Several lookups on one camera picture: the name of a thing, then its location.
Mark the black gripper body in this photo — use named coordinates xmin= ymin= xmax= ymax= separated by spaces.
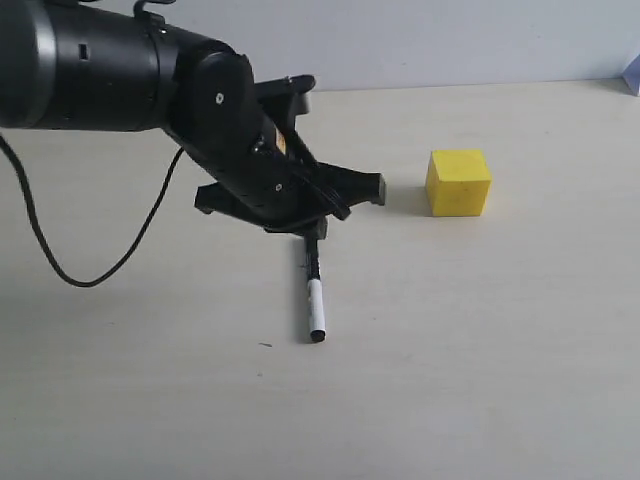
xmin=194 ymin=117 xmax=386 ymax=233

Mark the black and white marker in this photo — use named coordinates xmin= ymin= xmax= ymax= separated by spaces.
xmin=304 ymin=233 xmax=326 ymax=343

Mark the yellow foam cube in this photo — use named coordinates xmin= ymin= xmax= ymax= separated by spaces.
xmin=425 ymin=149 xmax=492 ymax=217

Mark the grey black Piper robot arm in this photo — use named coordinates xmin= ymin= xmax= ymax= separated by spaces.
xmin=1 ymin=1 xmax=386 ymax=234

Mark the blue-white object at table corner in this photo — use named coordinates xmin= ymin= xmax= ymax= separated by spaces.
xmin=621 ymin=53 xmax=640 ymax=97

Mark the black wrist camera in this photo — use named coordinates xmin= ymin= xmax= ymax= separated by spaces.
xmin=255 ymin=74 xmax=316 ymax=133

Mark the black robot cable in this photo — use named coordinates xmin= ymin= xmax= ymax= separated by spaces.
xmin=0 ymin=134 xmax=184 ymax=288

